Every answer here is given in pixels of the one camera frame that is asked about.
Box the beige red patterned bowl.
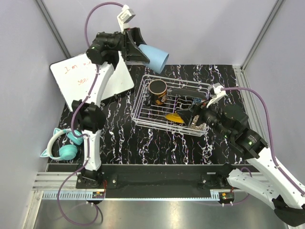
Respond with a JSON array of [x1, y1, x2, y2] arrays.
[[189, 115, 206, 131]]

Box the blue patterned bowl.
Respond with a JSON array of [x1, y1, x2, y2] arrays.
[[192, 98, 203, 104]]

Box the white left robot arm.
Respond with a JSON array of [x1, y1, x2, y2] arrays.
[[72, 27, 150, 189]]

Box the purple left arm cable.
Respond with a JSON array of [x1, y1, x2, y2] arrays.
[[57, 1, 126, 226]]

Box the light blue plastic cup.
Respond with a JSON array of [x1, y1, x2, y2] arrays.
[[139, 44, 169, 73]]

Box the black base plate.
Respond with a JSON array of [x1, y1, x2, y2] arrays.
[[76, 164, 232, 199]]

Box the black floral square plate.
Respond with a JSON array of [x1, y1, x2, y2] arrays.
[[171, 88, 206, 99]]

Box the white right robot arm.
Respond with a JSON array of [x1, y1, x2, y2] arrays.
[[177, 104, 305, 227]]

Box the yellow round plate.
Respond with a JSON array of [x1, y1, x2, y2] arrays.
[[165, 113, 184, 124]]

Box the white wire dish rack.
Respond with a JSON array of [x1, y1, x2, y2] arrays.
[[131, 74, 210, 136]]

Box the white whiteboard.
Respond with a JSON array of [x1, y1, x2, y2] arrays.
[[50, 54, 134, 111]]

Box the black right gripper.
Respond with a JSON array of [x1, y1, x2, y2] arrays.
[[176, 96, 233, 140]]

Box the teal cat ear headphones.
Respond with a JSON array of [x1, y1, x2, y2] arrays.
[[40, 128, 83, 161]]

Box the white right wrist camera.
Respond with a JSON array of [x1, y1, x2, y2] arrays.
[[206, 83, 226, 108]]

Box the black marble mat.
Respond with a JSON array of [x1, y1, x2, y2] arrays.
[[49, 64, 261, 165]]

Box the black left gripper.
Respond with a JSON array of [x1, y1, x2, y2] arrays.
[[94, 27, 154, 62]]

